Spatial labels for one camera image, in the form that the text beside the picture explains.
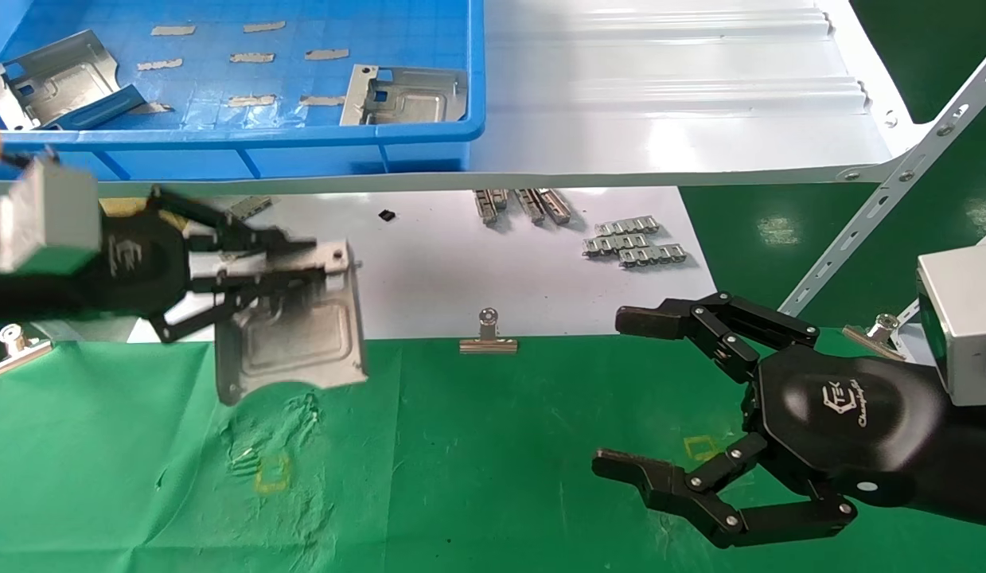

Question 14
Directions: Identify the white metal shelf board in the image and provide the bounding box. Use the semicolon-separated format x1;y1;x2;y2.
0;0;933;201

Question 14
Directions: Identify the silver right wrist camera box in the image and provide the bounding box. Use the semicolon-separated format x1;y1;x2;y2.
916;245;986;408

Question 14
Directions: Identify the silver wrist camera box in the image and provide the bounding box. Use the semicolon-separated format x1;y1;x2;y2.
916;245;986;408
0;155;103;276

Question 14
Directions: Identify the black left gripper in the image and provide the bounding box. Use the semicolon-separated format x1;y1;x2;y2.
95;185;328;345

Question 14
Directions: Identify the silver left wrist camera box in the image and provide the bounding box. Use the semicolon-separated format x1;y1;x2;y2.
0;155;103;276

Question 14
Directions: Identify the yellow plastic bag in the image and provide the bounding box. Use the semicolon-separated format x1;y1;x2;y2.
100;197;156;218

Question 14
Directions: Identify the green table cloth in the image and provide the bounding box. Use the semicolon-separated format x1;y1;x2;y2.
0;328;986;573

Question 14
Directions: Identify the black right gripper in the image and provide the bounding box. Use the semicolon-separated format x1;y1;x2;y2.
592;292;952;550

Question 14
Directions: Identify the stamped sheet metal bracket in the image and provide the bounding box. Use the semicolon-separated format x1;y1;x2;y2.
213;239;371;407
340;65;470;127
0;30;123;131

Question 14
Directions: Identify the blue plastic bin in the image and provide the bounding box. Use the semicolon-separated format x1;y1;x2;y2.
0;0;487;182

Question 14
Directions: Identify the white lower board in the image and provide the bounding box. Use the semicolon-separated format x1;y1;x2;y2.
127;187;718;344

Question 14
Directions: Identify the silver binder clip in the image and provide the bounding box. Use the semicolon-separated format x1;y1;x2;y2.
460;309;519;354
843;314;909;364
0;323;54;380

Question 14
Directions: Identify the white perforated angle bar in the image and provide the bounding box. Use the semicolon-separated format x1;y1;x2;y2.
779;41;986;319

